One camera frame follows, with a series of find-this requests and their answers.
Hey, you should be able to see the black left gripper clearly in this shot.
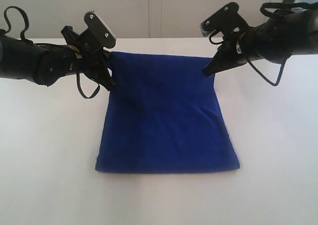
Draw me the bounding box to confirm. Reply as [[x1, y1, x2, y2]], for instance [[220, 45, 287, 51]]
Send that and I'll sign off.
[[32, 26, 116, 91]]

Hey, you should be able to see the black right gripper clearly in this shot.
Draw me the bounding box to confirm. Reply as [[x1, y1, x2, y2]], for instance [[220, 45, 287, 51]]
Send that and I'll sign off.
[[202, 23, 298, 76]]

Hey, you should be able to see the blue terry towel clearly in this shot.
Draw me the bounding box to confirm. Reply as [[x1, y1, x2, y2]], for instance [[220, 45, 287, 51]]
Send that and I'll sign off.
[[95, 52, 240, 174]]

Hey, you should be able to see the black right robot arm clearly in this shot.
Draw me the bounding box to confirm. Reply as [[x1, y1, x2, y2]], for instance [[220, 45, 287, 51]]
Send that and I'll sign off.
[[200, 2, 318, 76]]

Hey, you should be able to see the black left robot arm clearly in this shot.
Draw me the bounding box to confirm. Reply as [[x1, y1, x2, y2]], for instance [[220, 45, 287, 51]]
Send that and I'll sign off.
[[0, 26, 116, 90]]

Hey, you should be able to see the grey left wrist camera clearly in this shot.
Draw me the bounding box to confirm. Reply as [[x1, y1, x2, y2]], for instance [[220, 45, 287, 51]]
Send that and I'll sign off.
[[84, 10, 116, 49]]

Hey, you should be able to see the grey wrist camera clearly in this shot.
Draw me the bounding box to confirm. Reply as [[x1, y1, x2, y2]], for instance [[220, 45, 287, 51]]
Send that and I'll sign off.
[[200, 2, 249, 37], [84, 10, 116, 49]]

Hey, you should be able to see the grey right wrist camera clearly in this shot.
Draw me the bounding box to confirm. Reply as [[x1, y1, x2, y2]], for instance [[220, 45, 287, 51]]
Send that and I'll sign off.
[[200, 2, 249, 37]]

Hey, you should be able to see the black right camera cable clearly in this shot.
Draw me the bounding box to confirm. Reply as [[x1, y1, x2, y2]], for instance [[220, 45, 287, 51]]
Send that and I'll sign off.
[[208, 1, 314, 87]]

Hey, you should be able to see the black camera cable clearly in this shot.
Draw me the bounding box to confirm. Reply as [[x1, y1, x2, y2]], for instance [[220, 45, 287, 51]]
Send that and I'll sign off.
[[3, 6, 102, 99], [208, 1, 314, 87]]

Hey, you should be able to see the black left camera cable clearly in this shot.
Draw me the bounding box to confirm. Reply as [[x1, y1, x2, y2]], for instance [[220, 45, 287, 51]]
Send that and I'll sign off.
[[3, 6, 102, 99]]

